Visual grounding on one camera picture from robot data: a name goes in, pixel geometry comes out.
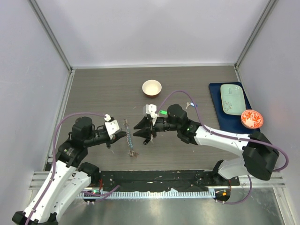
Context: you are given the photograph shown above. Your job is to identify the orange white patterned bowl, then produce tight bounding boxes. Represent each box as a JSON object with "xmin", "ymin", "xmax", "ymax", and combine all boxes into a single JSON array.
[{"xmin": 240, "ymin": 109, "xmax": 264, "ymax": 129}]

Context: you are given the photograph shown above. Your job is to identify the red bowl white inside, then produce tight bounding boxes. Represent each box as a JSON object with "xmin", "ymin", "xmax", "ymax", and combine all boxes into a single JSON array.
[{"xmin": 142, "ymin": 80, "xmax": 162, "ymax": 98}]

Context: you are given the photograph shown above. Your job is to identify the black tag key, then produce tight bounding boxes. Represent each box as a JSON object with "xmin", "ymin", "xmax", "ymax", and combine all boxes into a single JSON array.
[{"xmin": 143, "ymin": 138, "xmax": 153, "ymax": 145}]

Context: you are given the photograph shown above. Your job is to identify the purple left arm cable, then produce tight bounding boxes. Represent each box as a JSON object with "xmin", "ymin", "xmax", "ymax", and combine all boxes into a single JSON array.
[{"xmin": 23, "ymin": 112, "xmax": 121, "ymax": 225}]

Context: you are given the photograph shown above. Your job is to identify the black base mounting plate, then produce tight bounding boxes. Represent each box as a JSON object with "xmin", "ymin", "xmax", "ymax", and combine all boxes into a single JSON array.
[{"xmin": 91, "ymin": 170, "xmax": 240, "ymax": 192}]

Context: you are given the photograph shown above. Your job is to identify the green tag key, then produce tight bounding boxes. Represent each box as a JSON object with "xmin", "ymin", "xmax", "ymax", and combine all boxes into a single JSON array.
[{"xmin": 159, "ymin": 110, "xmax": 168, "ymax": 116}]

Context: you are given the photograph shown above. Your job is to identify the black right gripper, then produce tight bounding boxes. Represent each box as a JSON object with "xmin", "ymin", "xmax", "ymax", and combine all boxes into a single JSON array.
[{"xmin": 134, "ymin": 115, "xmax": 180, "ymax": 140}]

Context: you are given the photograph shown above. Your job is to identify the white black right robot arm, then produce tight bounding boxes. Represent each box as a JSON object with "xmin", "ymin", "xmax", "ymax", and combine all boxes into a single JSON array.
[{"xmin": 133, "ymin": 104, "xmax": 279, "ymax": 185}]

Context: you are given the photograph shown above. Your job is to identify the pale green rectangular plate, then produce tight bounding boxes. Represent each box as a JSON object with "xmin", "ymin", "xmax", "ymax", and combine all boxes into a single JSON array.
[{"xmin": 220, "ymin": 84, "xmax": 246, "ymax": 116}]

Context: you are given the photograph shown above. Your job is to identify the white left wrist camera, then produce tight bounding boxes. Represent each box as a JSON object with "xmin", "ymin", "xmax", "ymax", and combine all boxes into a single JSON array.
[{"xmin": 104, "ymin": 114, "xmax": 121, "ymax": 138}]

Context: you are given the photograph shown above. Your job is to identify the blue tag key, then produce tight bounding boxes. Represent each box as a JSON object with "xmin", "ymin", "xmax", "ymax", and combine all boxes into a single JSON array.
[{"xmin": 185, "ymin": 102, "xmax": 195, "ymax": 109}]

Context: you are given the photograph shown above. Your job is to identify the perforated cable duct strip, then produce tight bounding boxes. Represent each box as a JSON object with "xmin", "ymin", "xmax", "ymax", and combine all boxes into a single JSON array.
[{"xmin": 75, "ymin": 188, "xmax": 216, "ymax": 199}]

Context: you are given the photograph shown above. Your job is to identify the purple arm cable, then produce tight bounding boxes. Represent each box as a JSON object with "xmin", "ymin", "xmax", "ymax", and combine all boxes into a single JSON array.
[
  {"xmin": 159, "ymin": 90, "xmax": 289, "ymax": 205},
  {"xmin": 23, "ymin": 112, "xmax": 121, "ymax": 225}
]

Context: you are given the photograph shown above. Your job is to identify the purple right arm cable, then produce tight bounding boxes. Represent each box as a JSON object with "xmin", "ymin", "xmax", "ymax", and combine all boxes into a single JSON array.
[{"xmin": 159, "ymin": 90, "xmax": 289, "ymax": 205}]

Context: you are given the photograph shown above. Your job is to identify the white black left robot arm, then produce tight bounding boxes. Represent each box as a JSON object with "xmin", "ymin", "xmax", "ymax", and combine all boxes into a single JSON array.
[{"xmin": 12, "ymin": 112, "xmax": 127, "ymax": 225}]

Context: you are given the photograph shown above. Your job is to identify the aluminium frame rail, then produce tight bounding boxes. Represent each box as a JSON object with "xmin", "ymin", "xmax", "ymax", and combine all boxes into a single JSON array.
[{"xmin": 28, "ymin": 0, "xmax": 73, "ymax": 73}]

